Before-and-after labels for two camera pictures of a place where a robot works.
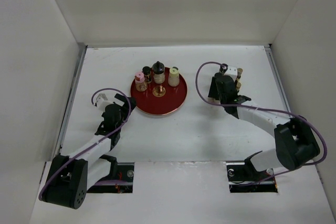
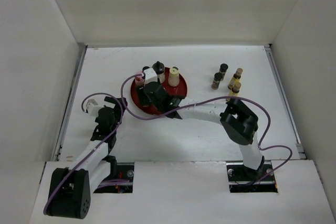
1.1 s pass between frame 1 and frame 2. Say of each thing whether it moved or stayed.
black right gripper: moved
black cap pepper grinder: stayed
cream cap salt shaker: stayed
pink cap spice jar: stayed
